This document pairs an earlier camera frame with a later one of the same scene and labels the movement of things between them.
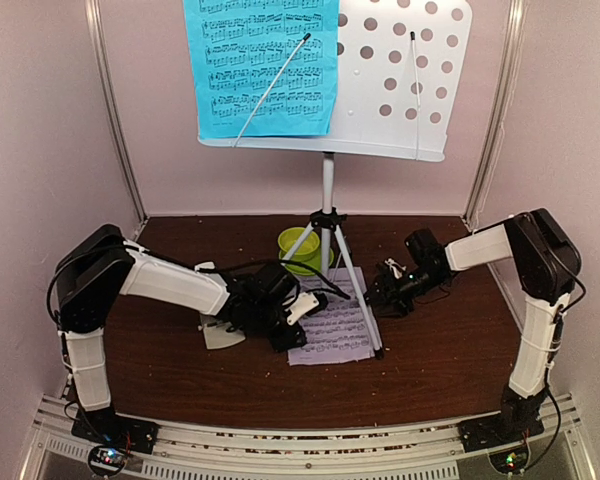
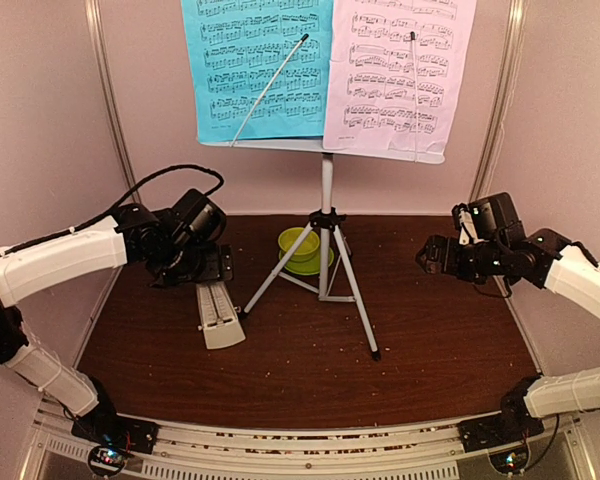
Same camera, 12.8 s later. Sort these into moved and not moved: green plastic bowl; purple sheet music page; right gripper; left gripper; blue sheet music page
Moved: left gripper; right gripper; purple sheet music page
Not moved: green plastic bowl; blue sheet music page
